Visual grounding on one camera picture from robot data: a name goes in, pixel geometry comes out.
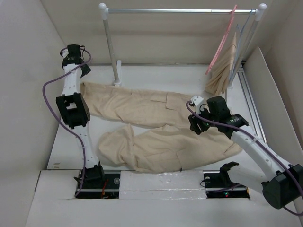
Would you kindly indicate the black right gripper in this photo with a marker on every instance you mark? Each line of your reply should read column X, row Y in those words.
column 194, row 126

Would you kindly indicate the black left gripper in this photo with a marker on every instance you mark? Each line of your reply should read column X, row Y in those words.
column 85, row 70

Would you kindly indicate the beige trousers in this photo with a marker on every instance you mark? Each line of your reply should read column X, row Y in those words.
column 156, row 136
column 220, row 72

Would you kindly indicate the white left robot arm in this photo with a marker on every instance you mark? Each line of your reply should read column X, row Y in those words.
column 75, row 112

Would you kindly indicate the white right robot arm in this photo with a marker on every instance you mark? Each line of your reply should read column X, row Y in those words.
column 279, row 181

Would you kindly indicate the beige trousers on hanger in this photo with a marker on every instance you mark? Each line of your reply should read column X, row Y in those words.
column 220, row 72

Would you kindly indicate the pink plastic hanger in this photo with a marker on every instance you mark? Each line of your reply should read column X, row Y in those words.
column 223, row 40

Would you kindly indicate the white clothes rack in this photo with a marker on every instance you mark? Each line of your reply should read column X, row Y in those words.
column 105, row 11

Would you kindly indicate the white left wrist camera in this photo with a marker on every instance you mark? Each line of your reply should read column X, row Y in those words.
column 64, row 52

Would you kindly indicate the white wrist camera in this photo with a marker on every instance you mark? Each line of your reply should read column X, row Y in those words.
column 64, row 52
column 196, row 101

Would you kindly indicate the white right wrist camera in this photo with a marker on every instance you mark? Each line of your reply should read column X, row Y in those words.
column 196, row 101

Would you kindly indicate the aluminium side rail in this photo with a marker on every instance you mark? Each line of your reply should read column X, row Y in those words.
column 255, row 120

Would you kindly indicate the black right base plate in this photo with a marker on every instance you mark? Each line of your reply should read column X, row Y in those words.
column 217, row 184

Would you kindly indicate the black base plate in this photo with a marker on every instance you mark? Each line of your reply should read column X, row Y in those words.
column 217, row 184
column 107, row 189

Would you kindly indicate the blue wire hanger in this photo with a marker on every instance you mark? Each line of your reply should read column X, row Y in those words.
column 239, row 31

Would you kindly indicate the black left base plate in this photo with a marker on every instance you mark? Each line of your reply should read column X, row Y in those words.
column 107, row 189

